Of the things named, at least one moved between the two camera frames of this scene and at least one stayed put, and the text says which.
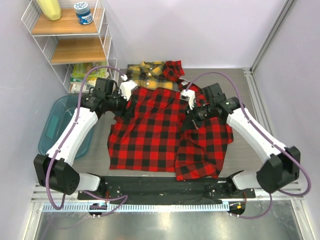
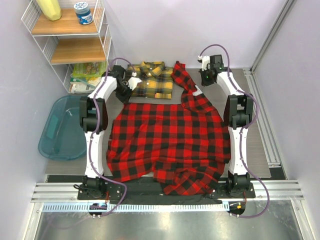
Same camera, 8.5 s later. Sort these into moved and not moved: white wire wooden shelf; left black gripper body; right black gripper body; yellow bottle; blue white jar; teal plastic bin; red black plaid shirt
Moved: right black gripper body; left black gripper body; red black plaid shirt
Not moved: blue white jar; teal plastic bin; white wire wooden shelf; yellow bottle
